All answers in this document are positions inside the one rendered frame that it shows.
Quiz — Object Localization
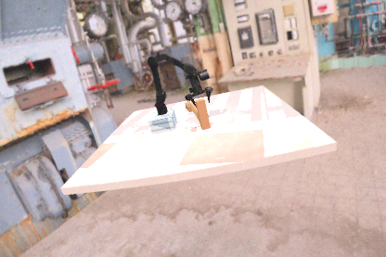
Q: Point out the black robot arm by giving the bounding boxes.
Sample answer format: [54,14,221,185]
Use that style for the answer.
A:
[148,53,210,116]

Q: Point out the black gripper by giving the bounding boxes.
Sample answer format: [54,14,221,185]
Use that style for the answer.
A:
[185,83,213,107]

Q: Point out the long tan wooden bar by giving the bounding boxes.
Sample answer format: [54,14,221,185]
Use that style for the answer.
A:
[187,100,199,120]

